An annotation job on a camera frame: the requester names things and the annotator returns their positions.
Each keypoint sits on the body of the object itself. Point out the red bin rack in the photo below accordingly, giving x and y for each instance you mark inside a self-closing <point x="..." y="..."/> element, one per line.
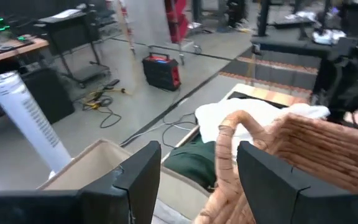
<point x="179" y="21"/>

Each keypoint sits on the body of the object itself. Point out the red black toolbox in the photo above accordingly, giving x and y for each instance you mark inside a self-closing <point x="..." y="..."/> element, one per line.
<point x="160" y="73"/>

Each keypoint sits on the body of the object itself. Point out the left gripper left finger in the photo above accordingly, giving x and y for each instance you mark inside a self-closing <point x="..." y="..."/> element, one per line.
<point x="135" y="186"/>

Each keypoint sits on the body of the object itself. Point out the wooden desk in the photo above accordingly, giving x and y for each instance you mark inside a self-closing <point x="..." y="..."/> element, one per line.
<point x="11" y="51"/>

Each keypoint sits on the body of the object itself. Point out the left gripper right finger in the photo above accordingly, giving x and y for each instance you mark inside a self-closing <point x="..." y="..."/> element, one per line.
<point x="269" y="186"/>

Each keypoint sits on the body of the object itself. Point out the black cart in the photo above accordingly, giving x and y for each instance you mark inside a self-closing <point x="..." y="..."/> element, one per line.
<point x="70" y="34"/>

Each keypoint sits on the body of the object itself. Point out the grey partition panel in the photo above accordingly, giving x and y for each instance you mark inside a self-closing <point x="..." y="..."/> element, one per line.
<point x="149" y="21"/>

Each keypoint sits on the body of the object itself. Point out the black post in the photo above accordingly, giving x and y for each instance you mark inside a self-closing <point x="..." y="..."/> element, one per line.
<point x="263" y="17"/>

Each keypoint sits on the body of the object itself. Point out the dark green shirt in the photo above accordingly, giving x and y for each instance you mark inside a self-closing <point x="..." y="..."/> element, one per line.
<point x="191" y="161"/>

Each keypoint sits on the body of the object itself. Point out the white cloth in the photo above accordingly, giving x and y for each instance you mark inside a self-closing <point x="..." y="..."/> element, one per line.
<point x="253" y="112"/>

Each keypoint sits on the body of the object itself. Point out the black side table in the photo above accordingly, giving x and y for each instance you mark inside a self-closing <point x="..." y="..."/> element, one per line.
<point x="291" y="46"/>

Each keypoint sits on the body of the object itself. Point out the black box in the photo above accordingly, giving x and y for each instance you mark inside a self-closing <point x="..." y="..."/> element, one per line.
<point x="48" y="93"/>

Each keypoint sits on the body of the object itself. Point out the white tower fan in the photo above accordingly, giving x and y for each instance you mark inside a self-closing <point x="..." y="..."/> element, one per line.
<point x="26" y="118"/>

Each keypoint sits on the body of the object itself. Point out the woven wicker basket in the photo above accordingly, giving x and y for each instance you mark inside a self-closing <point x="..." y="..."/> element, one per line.
<point x="322" y="149"/>

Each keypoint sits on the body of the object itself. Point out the red white striped pole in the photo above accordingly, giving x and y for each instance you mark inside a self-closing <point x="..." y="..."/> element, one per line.
<point x="128" y="31"/>

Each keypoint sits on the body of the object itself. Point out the beige fabric storage box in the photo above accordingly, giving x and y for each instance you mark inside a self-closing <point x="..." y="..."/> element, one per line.
<point x="92" y="168"/>

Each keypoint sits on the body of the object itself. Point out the black power strip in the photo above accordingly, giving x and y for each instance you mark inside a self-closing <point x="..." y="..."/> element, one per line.
<point x="113" y="83"/>

